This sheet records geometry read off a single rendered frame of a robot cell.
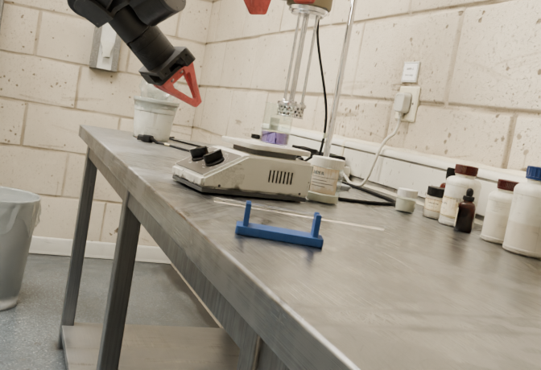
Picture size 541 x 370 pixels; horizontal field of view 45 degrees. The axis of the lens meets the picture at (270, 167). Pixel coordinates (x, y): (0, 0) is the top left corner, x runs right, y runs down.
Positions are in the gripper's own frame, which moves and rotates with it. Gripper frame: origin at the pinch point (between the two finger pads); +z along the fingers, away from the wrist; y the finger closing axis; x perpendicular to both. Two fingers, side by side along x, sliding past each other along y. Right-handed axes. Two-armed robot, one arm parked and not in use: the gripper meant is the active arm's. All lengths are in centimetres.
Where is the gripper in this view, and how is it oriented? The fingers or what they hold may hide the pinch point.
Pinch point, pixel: (195, 100)
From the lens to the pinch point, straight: 111.1
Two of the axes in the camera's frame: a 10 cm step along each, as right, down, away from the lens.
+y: -4.8, -1.6, 8.6
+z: 5.6, 7.0, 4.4
